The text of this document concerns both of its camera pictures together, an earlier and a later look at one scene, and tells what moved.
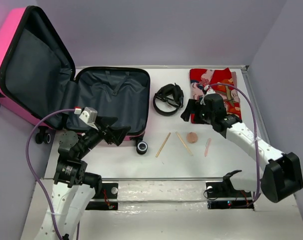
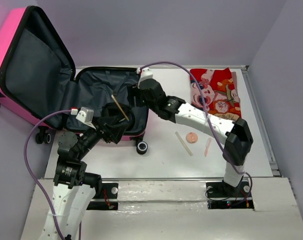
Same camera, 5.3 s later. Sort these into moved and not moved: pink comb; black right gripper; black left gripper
Moved: black right gripper
Not moved: pink comb; black left gripper
